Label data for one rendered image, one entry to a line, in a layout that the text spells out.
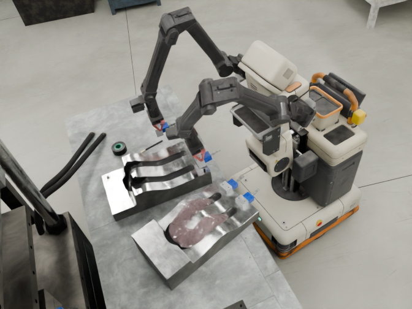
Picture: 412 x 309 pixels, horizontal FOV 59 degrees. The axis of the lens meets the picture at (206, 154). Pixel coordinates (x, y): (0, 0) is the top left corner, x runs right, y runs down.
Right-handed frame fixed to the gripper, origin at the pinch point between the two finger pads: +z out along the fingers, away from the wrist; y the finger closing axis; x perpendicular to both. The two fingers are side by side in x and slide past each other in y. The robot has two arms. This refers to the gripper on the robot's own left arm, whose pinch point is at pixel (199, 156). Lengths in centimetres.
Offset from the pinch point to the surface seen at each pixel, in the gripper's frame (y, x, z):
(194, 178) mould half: 6.4, -7.0, 5.2
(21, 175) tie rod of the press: 2, -68, -36
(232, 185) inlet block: 16.7, 7.3, 10.6
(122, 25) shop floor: -347, 9, 44
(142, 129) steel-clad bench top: -50, -20, 4
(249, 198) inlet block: 26.7, 10.9, 12.7
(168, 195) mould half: 5.8, -21.7, 8.2
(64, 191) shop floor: -111, -101, 64
